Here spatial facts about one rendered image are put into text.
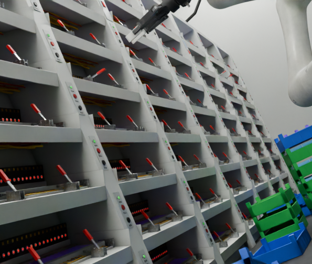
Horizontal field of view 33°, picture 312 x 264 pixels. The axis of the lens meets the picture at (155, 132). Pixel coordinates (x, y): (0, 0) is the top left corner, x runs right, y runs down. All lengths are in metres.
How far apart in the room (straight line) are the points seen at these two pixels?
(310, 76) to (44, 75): 0.95
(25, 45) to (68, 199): 0.61
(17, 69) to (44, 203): 0.42
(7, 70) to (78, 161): 0.38
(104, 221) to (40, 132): 0.37
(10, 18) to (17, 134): 0.45
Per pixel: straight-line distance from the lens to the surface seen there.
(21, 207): 1.26
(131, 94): 2.27
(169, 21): 3.88
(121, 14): 3.10
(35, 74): 1.62
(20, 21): 1.74
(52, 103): 1.73
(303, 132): 2.67
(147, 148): 2.33
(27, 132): 1.42
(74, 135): 1.63
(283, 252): 2.06
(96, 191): 1.58
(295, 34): 2.18
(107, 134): 1.84
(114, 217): 1.64
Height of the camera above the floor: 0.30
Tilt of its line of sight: 10 degrees up
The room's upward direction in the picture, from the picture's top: 24 degrees counter-clockwise
